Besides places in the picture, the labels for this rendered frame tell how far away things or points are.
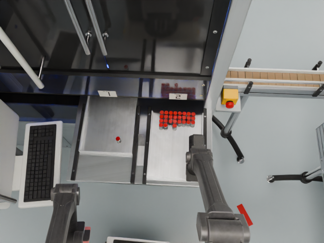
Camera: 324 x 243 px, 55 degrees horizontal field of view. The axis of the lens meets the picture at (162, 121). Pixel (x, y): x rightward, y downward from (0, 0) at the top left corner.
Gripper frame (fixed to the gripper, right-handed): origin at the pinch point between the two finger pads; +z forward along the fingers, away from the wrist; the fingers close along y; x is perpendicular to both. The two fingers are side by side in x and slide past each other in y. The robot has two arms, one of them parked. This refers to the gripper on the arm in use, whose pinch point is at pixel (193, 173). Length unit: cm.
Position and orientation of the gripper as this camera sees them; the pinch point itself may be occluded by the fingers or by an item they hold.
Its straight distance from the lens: 130.5
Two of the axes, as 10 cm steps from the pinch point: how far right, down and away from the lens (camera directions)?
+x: -10.0, -0.6, 0.5
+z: 0.2, 3.8, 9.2
